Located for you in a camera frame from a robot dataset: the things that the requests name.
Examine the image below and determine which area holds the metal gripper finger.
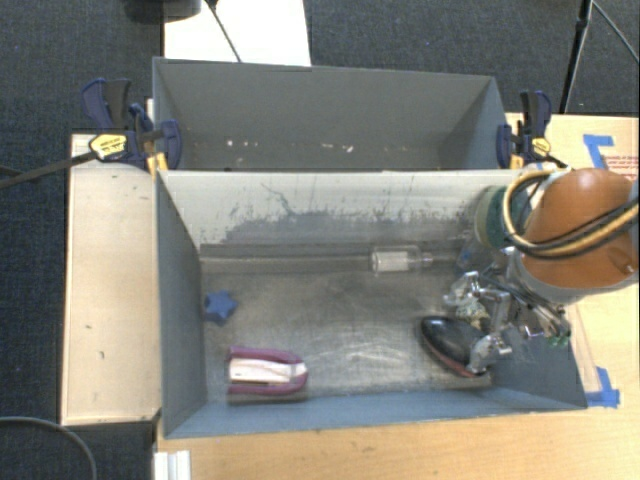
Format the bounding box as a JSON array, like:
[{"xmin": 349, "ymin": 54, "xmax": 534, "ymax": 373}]
[
  {"xmin": 442, "ymin": 270, "xmax": 512, "ymax": 325},
  {"xmin": 464, "ymin": 331, "xmax": 514, "ymax": 375}
]

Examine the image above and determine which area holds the black oval computer mouse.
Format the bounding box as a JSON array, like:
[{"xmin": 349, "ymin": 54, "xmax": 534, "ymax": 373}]
[{"xmin": 418, "ymin": 315, "xmax": 494, "ymax": 380}]

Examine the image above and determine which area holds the grey metal bin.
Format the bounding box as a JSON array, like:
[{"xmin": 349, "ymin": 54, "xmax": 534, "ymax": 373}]
[{"xmin": 151, "ymin": 56, "xmax": 589, "ymax": 440}]

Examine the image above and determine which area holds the purple and white stapler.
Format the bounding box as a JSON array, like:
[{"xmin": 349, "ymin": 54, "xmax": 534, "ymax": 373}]
[{"xmin": 225, "ymin": 345, "xmax": 309, "ymax": 400}]

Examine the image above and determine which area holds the blue star-shaped toy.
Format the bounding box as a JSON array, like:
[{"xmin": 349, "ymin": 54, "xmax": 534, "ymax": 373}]
[{"xmin": 202, "ymin": 290, "xmax": 239, "ymax": 327}]

